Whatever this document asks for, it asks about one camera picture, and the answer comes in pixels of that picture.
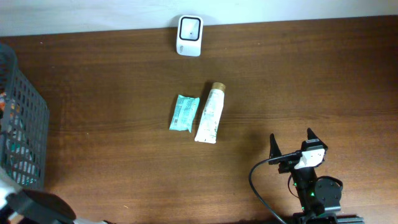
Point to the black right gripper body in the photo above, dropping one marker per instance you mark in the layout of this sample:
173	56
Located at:
286	166

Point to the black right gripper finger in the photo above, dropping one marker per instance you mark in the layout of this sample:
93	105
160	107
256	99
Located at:
311	136
275	152

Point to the white tube with gold cap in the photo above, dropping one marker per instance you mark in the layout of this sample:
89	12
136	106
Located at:
211	115

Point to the teal wet wipes pack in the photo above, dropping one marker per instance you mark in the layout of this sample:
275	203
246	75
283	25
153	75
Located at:
184	113

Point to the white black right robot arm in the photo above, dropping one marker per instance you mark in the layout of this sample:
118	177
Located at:
319	196

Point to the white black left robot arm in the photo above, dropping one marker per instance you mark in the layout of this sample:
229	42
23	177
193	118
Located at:
35	206

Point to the white barcode scanner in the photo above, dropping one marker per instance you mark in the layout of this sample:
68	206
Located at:
189	35

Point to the dark grey plastic basket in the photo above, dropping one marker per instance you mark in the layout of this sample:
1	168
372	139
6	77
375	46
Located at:
24	125

